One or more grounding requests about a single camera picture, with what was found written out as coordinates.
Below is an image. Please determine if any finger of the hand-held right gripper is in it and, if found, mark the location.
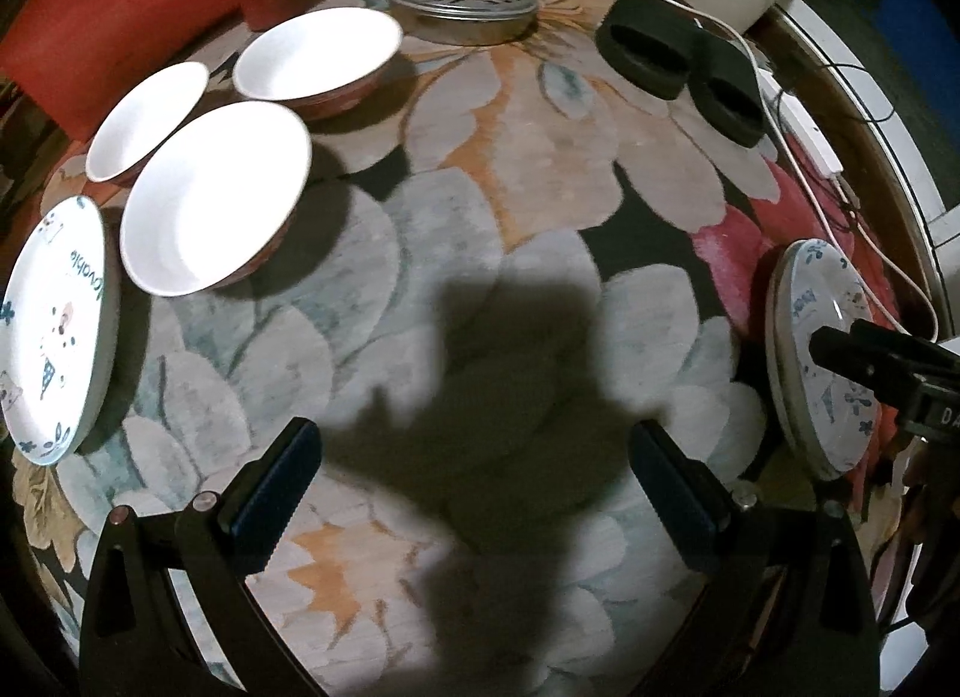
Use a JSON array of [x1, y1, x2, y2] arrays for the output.
[[850, 319, 960, 369], [808, 326, 931, 399]]

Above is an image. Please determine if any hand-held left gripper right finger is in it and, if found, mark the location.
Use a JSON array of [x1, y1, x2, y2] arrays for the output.
[[628, 419, 882, 697]]

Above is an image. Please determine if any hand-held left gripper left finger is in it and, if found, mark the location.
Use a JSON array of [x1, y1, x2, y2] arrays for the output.
[[79, 416, 323, 697]]

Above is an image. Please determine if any white printed plate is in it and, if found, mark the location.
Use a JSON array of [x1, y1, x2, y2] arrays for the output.
[[0, 194, 121, 467], [763, 238, 880, 482]]

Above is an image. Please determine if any large white bowl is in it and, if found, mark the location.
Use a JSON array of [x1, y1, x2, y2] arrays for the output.
[[118, 101, 313, 297]]

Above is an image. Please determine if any small white bowl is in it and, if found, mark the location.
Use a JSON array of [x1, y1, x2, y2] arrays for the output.
[[85, 61, 211, 187]]

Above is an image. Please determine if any white bowl red outside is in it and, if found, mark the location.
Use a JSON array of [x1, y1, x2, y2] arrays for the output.
[[232, 7, 406, 121]]

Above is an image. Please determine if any black slipper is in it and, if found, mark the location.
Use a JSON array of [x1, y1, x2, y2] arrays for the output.
[[596, 0, 706, 100], [688, 29, 781, 147]]

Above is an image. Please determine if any round perforated metal tin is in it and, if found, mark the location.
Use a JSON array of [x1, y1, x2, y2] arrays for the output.
[[386, 0, 539, 47]]

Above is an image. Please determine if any red paper bag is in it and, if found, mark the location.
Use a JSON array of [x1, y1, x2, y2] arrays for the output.
[[0, 0, 245, 143]]

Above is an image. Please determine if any black power cable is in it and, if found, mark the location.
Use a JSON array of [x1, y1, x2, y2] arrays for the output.
[[778, 59, 902, 127]]

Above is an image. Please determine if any white power strip with cable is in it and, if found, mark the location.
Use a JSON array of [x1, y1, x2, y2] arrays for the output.
[[373, 0, 942, 342]]

